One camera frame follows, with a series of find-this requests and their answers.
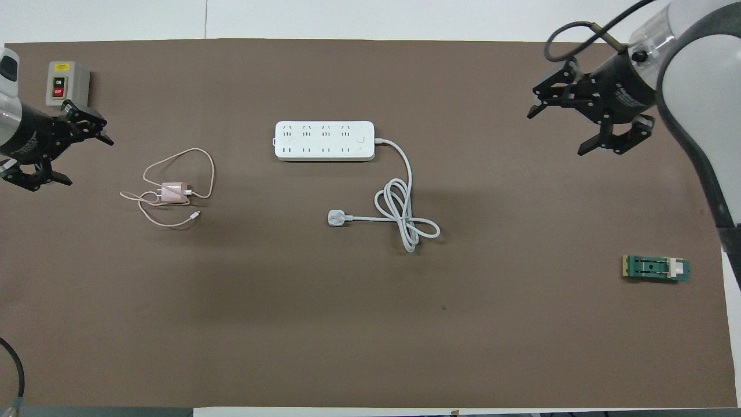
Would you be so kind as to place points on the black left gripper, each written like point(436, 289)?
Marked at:
point(40, 139)

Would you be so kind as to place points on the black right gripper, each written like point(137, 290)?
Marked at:
point(619, 90)

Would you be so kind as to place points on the pink charger plug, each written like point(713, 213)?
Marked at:
point(173, 193)

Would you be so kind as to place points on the white power strip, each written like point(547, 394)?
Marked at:
point(324, 141)

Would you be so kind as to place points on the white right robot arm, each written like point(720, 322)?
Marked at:
point(694, 75)

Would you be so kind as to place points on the brown table mat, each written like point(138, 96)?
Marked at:
point(347, 324)

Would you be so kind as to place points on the grey on-off switch box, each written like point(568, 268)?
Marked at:
point(66, 84)

